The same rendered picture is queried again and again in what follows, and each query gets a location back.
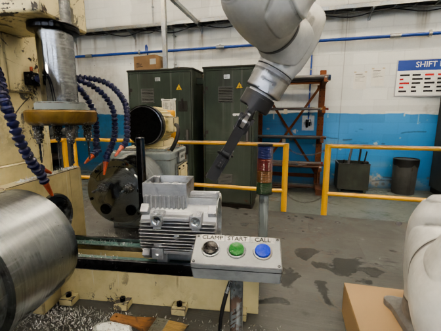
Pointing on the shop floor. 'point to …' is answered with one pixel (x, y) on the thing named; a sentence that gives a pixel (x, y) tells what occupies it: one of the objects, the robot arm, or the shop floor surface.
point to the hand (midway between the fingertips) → (218, 166)
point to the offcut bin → (352, 173)
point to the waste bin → (404, 175)
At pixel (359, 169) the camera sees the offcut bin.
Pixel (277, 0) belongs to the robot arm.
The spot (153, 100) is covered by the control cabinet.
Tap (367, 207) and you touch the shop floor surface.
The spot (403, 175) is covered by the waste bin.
